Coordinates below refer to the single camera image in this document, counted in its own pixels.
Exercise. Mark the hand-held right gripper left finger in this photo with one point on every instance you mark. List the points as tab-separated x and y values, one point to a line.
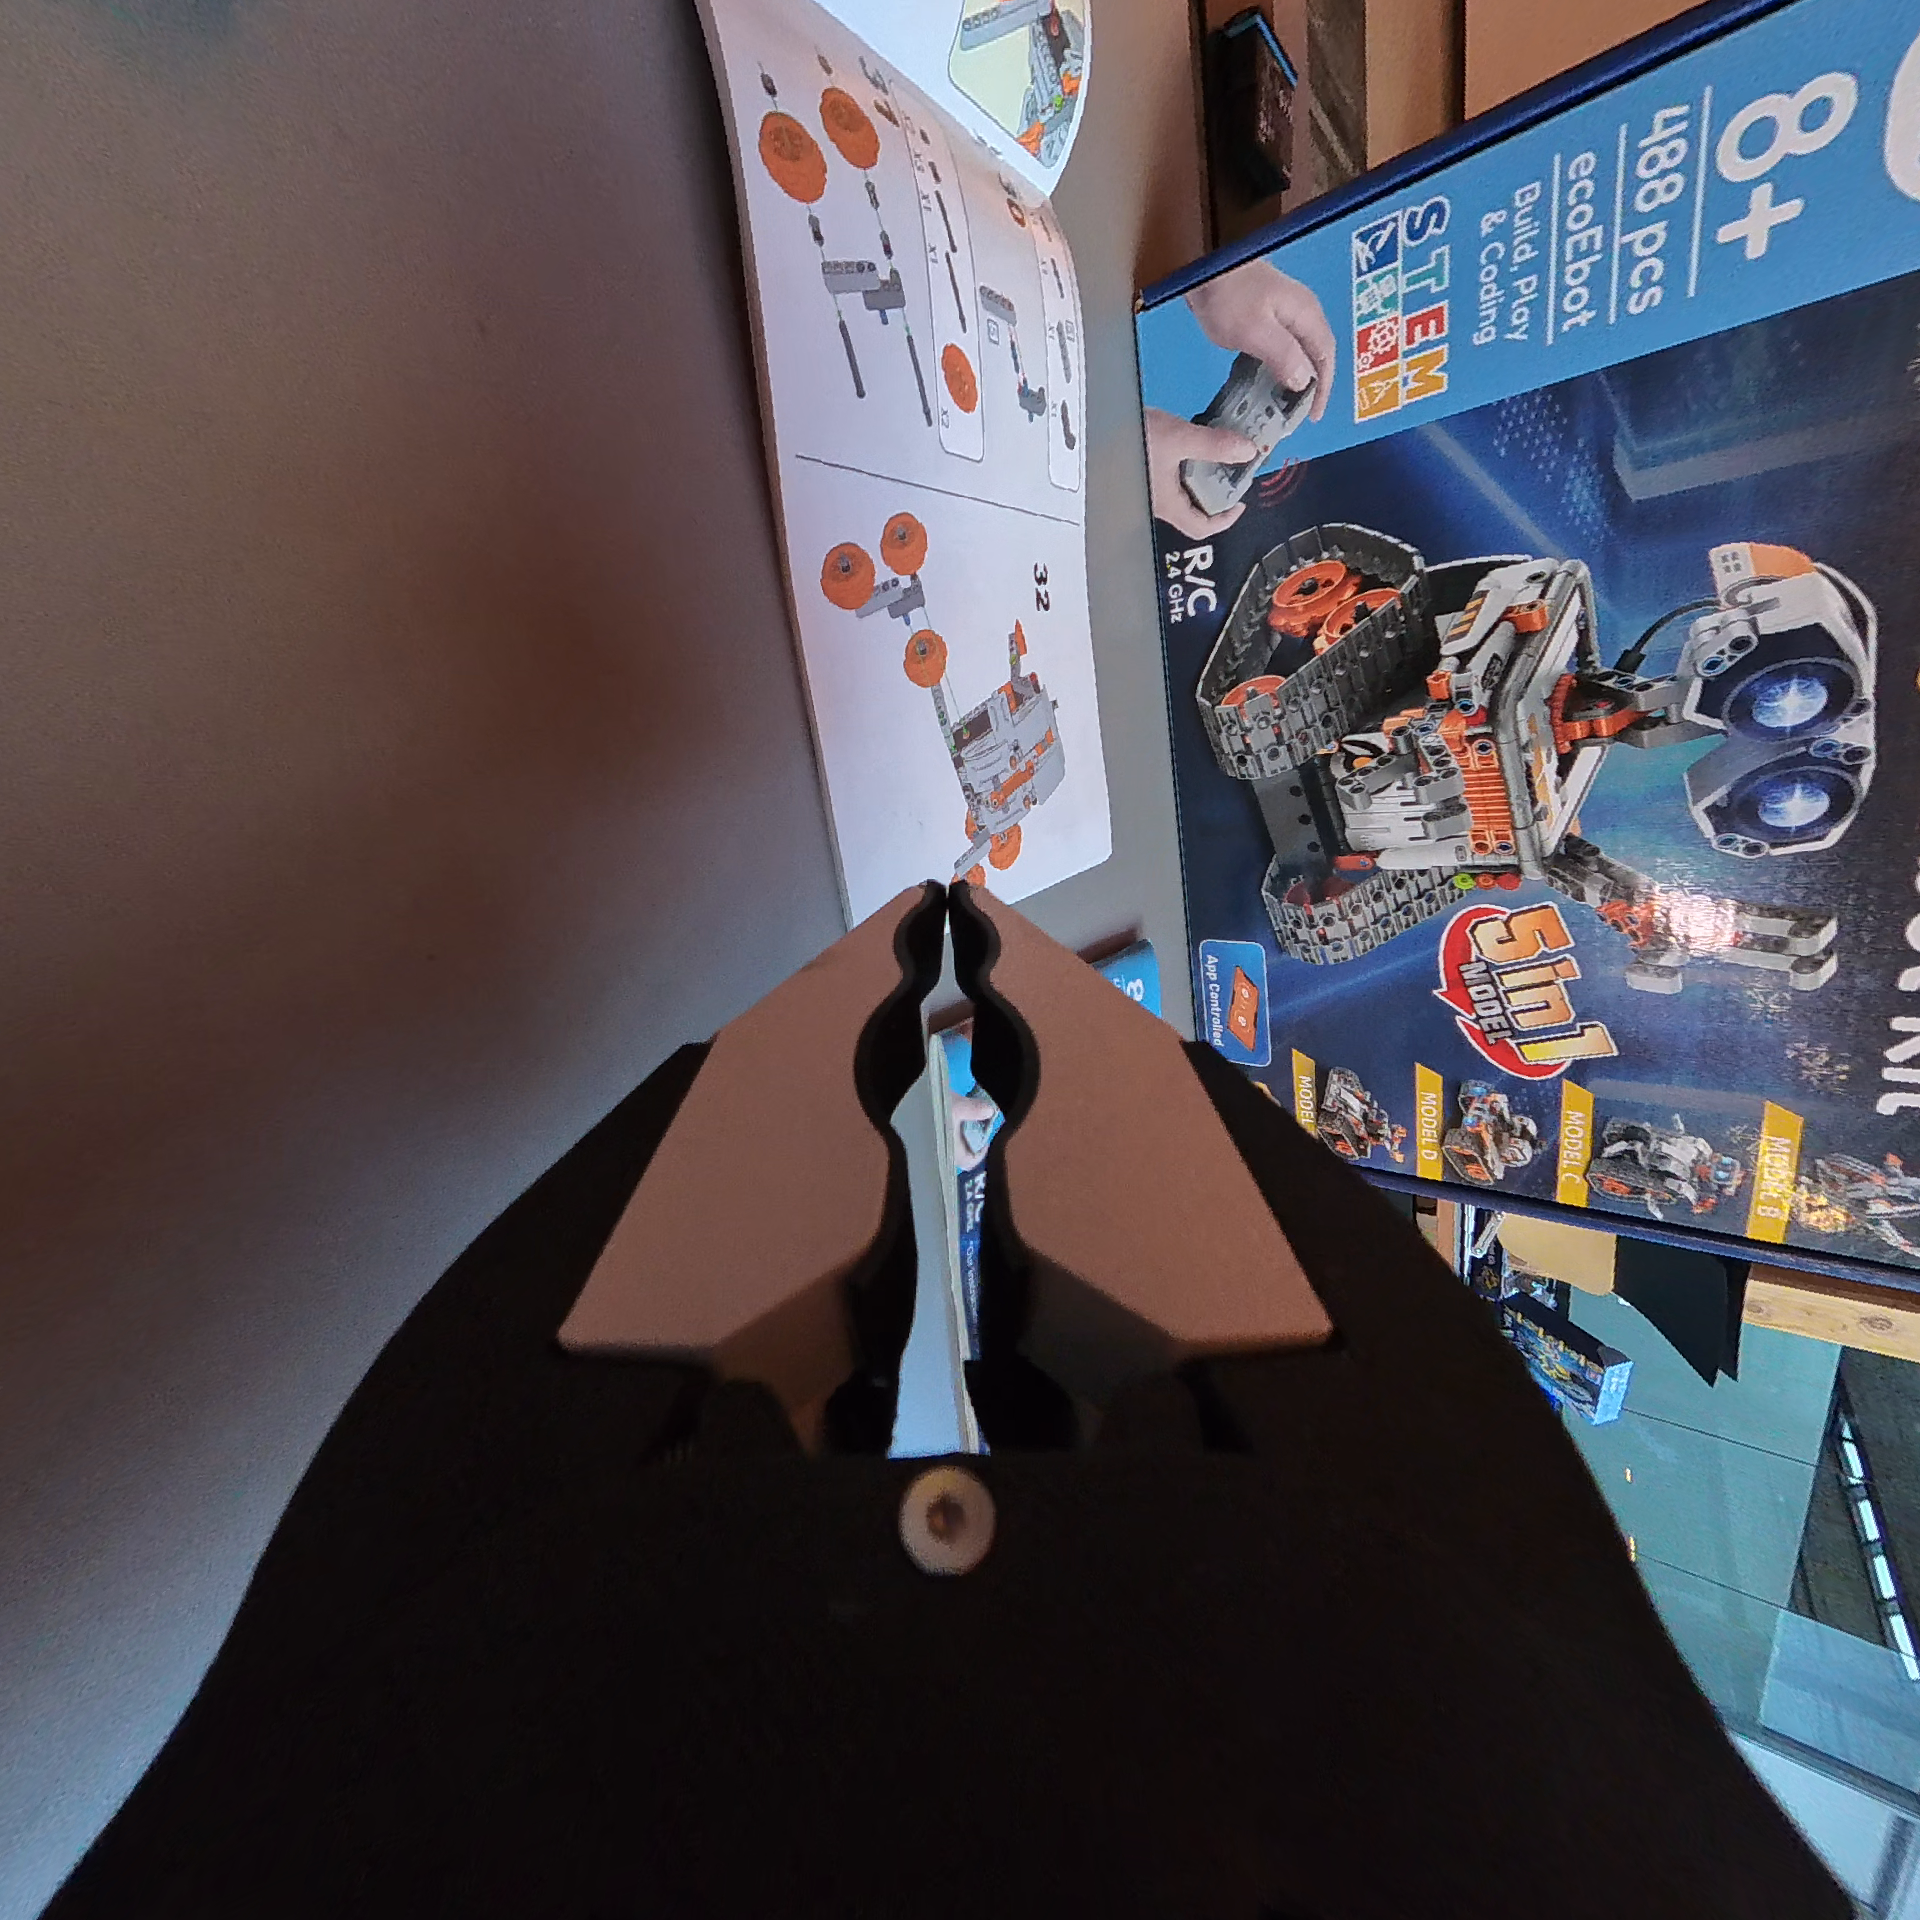
740	1201

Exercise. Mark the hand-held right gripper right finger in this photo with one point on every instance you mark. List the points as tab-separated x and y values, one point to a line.
1167	1201

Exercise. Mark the blue cover booklet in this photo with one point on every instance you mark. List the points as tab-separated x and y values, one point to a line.
1135	982

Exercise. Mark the small blue box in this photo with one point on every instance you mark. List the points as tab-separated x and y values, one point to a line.
1567	1354

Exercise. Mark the blue robot kit box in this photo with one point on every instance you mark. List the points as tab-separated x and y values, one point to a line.
1498	674

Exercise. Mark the wooden background table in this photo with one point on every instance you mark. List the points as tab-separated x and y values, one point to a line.
1834	1308

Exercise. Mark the open instruction booklet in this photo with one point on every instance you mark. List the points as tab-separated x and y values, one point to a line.
929	523

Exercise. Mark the small black box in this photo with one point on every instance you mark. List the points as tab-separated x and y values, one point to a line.
1252	103

